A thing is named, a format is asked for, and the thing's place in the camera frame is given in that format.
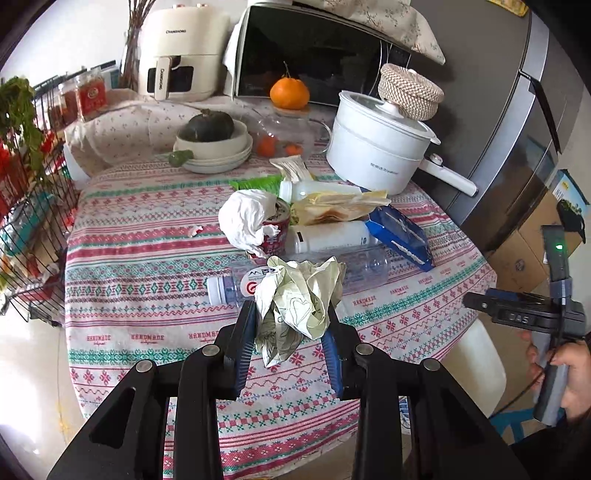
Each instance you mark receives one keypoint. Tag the white chair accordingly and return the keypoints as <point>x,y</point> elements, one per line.
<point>475,364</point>

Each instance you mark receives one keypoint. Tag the person's right forearm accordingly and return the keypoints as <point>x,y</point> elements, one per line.
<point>554,454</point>

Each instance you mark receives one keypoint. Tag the red drink can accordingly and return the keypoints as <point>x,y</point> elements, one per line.
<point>278,235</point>

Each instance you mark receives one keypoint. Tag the clear plastic bottle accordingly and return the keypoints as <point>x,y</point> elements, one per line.
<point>362,272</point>

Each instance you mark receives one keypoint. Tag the blue plastic stool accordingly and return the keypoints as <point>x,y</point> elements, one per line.
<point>512,424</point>

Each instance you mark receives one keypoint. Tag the cream air fryer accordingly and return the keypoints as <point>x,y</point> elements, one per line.
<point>184,41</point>

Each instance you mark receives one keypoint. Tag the green leafy plant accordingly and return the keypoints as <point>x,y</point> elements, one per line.
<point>21,110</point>

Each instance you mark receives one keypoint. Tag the small tissue scrap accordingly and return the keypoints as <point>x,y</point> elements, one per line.
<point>195,230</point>

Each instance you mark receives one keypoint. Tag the woven lidded basket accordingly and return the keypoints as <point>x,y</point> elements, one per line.
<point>411,90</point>

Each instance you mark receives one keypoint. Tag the blue snack packet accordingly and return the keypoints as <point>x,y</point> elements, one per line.
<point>397,233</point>

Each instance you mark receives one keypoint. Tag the dark green squash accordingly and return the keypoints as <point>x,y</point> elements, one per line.
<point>207,124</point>

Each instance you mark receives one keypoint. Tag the white snack wrapper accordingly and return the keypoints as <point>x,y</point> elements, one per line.
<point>291,168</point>

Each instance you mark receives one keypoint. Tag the floral cloth cover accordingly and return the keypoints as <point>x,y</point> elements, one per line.
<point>415,32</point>

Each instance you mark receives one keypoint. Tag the crumpled white tissue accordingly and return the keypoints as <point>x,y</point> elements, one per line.
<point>244,217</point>

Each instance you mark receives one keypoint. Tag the white floral cloth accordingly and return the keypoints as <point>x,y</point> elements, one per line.
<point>129,129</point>

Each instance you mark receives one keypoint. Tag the printed paper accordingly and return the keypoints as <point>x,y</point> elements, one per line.
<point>295,295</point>

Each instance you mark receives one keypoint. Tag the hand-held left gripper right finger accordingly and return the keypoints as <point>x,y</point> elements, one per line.
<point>331,364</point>

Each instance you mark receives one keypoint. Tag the cream bowl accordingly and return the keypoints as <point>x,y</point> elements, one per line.
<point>212,146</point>

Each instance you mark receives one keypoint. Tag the microwave oven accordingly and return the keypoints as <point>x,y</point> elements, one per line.
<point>323,50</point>

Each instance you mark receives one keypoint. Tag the grey refrigerator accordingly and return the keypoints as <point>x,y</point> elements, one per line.
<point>498,115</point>

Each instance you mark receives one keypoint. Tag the small white plastic bottle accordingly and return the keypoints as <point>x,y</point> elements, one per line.
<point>318,189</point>

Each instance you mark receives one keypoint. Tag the small orange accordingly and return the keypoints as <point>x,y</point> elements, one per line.
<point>266,146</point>
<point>293,150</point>

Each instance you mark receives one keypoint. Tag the person's right hand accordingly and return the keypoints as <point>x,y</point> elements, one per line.
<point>577,383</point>

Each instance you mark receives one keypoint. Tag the cardboard box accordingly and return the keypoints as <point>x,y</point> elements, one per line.
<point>521,258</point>

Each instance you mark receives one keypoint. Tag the small green gourd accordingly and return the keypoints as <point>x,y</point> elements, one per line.
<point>178,158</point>

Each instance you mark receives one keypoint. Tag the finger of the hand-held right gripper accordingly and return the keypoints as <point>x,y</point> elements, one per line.
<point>482,304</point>

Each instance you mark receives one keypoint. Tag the dried twigs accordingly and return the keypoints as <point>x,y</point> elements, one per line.
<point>134,46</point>

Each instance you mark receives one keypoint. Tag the beige snack wrapper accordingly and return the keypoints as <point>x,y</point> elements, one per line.
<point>332,208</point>

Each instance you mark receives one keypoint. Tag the white electric cooking pot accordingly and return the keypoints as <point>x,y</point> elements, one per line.
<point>369,152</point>

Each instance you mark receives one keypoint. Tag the green snack wrapper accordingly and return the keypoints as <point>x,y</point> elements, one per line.
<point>258,183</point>

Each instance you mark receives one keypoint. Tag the glass jar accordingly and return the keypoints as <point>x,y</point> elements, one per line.
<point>295,129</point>

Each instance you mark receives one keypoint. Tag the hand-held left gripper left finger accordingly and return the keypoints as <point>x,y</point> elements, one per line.
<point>245,341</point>

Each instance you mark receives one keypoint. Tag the red sauce jar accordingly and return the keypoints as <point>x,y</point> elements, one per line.
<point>68,104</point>
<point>92,94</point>

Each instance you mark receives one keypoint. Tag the large orange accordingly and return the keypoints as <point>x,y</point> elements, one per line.
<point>289,92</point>

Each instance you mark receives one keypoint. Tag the large white plastic bottle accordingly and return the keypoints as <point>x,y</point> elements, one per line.
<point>328,237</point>

